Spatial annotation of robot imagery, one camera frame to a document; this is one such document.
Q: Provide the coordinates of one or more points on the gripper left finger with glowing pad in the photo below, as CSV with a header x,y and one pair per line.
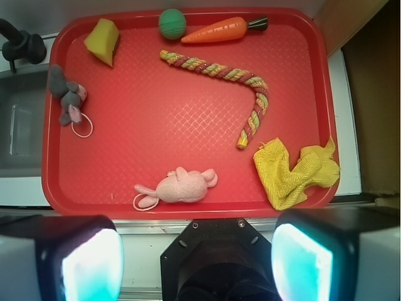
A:
x,y
60,258

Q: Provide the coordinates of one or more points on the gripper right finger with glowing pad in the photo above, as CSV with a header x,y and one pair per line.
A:
x,y
337,254

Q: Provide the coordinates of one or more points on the yellow woven cloth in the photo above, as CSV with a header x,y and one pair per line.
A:
x,y
284,186

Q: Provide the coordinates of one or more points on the pink toy mouse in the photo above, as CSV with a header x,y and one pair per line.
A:
x,y
179,186

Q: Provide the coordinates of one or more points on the grey metal sink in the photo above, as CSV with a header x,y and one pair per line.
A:
x,y
23,98

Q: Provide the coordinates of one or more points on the grey toy mouse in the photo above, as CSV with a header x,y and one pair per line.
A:
x,y
72,96

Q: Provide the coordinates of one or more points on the red plastic tray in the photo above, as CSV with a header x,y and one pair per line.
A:
x,y
144,118

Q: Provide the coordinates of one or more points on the yellow sponge wedge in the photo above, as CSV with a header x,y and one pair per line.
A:
x,y
103,40

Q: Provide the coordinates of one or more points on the orange plastic carrot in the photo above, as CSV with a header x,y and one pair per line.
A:
x,y
226,30

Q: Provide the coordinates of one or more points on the green textured ball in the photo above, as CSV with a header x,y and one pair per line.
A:
x,y
172,24

